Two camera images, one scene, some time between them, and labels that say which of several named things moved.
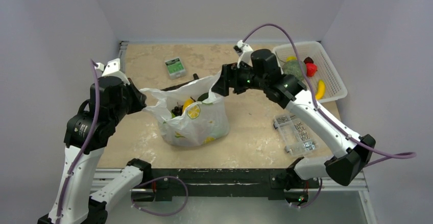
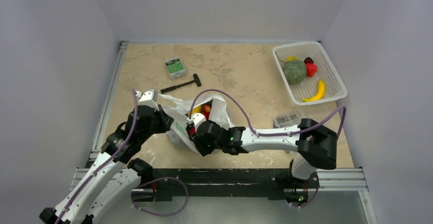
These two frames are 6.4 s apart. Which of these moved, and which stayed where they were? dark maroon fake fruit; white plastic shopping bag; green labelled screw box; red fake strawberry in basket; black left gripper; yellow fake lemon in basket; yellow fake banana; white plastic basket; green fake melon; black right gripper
Moved: white plastic shopping bag; black right gripper; black left gripper
Stayed: red fake strawberry in basket; white plastic basket; yellow fake banana; dark maroon fake fruit; green fake melon; yellow fake lemon in basket; green labelled screw box
